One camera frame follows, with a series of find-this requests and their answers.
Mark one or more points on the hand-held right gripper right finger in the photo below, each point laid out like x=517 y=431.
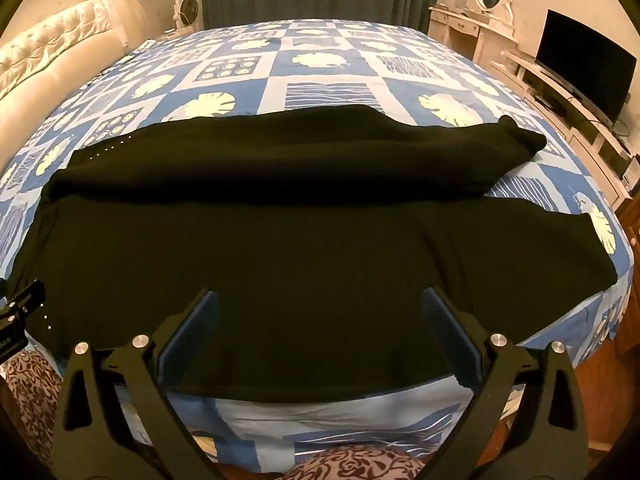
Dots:
x=450 y=340

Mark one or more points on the black flat screen television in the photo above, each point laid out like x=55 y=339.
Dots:
x=582 y=60

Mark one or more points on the white tufted headboard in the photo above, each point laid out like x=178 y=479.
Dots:
x=50 y=45

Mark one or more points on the white television stand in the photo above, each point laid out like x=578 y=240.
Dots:
x=565 y=105

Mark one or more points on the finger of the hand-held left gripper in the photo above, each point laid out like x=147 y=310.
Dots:
x=22 y=310

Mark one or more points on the blue leaf patterned bed sheet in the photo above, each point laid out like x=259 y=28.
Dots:
x=320 y=50

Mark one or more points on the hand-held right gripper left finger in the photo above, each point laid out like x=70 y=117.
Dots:
x=187 y=340

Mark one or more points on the white dressing table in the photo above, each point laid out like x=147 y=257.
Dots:
x=467 y=30

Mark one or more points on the small white fan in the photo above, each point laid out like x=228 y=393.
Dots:
x=188 y=11

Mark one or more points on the black pants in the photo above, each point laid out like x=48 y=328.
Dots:
x=300 y=240

